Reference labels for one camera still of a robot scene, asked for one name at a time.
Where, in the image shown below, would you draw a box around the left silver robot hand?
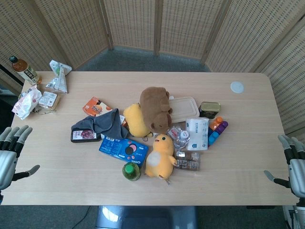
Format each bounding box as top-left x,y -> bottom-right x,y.
0,125 -> 41,191

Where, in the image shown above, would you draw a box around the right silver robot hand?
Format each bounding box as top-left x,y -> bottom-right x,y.
263,134 -> 305,199

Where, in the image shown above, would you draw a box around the grey cloth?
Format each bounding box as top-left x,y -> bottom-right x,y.
71,108 -> 131,140

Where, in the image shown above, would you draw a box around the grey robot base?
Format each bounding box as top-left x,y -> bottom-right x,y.
94,205 -> 199,229

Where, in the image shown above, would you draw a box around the black furniture piece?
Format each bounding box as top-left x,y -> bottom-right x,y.
0,89 -> 14,127

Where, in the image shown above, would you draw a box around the pink white plastic bag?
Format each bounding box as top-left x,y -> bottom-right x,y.
11,86 -> 42,121

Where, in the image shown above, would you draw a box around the wrapped bread package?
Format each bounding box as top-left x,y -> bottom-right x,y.
38,91 -> 61,111

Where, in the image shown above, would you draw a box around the black snack box red picture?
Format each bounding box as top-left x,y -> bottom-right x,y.
71,129 -> 103,144

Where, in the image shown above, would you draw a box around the woven wooden screen panel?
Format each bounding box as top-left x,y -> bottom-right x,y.
154,0 -> 225,64
0,0 -> 72,96
30,0 -> 114,70
202,0 -> 305,73
254,21 -> 305,139
100,0 -> 161,56

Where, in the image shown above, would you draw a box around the amber tea bottle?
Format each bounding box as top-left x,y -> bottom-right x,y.
9,55 -> 42,85

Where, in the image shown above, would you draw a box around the colourful toy building blocks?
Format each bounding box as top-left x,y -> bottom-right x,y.
207,116 -> 229,147

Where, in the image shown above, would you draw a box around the crumpled white green package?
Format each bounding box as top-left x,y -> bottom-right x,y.
45,60 -> 73,94

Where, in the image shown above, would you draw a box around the orange snack box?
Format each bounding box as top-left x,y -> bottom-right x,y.
82,96 -> 114,118

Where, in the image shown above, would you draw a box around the white round lid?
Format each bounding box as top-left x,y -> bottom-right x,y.
230,81 -> 245,94

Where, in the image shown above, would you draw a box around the dark green tin can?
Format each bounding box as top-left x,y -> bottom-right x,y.
198,101 -> 223,119

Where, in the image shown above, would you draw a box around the white tissue pack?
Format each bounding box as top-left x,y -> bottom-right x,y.
185,117 -> 210,152

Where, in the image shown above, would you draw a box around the brown snack packet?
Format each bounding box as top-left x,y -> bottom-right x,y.
174,150 -> 202,171

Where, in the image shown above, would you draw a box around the blue Oreo cookie box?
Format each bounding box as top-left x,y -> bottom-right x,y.
99,135 -> 149,168

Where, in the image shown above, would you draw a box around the crushed clear water bottle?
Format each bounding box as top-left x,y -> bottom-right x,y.
166,126 -> 192,151

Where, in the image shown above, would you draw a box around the green capped drink bottle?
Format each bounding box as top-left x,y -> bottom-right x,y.
122,162 -> 141,182

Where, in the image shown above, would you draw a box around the beige plastic lunch box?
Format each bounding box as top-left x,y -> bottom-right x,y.
168,95 -> 201,124

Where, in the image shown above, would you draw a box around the yellow plush pillow toy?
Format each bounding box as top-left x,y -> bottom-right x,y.
122,102 -> 153,138

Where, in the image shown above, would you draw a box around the yellow chick plush toy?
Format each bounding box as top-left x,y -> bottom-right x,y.
144,133 -> 180,186

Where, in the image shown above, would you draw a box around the brown bear plush toy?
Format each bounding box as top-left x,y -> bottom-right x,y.
139,86 -> 174,133

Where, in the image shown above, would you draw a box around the black floor cable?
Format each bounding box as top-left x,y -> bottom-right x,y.
80,205 -> 92,229

